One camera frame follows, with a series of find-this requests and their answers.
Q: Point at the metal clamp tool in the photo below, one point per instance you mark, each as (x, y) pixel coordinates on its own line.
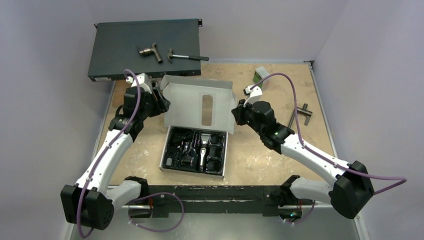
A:
(304, 111)

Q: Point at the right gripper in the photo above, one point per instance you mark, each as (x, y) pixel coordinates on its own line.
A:
(242, 114)

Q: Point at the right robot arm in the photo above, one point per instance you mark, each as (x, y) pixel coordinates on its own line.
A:
(345, 186)

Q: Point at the small black comb guard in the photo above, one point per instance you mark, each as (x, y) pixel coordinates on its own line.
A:
(187, 161)

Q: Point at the black silver hair clipper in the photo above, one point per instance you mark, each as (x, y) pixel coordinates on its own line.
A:
(204, 143)

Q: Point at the white hair clipper kit box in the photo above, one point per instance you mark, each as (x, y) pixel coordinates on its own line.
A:
(199, 122)

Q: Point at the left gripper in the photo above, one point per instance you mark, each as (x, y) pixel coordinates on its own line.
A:
(161, 104)

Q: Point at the wooden board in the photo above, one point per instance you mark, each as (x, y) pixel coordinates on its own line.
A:
(119, 96)

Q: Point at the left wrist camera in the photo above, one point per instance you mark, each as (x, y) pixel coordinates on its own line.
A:
(142, 80)

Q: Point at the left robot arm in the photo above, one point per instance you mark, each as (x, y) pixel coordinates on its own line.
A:
(89, 202)

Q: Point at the white foam block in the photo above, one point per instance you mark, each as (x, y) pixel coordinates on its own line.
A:
(259, 74)

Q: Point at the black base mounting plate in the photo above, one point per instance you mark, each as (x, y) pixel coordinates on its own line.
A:
(267, 200)

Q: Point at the metal pipe tee fitting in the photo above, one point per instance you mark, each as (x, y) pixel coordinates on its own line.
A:
(152, 50)

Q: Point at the black plastic insert tray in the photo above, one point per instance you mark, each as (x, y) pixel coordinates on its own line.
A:
(182, 141)

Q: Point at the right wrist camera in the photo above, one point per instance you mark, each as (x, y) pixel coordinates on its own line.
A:
(253, 94)

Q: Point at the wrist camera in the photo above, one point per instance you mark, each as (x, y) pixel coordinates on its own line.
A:
(142, 80)
(253, 94)

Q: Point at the dark rack-mount equipment case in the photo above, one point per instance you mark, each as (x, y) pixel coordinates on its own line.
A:
(116, 43)

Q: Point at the small claw hammer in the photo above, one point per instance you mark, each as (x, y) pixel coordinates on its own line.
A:
(185, 57)

